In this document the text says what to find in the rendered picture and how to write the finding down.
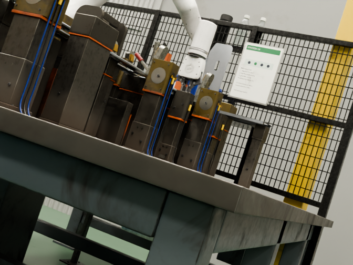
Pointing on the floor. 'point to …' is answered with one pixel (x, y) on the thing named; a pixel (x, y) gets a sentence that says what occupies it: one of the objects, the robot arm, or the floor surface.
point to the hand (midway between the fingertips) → (185, 90)
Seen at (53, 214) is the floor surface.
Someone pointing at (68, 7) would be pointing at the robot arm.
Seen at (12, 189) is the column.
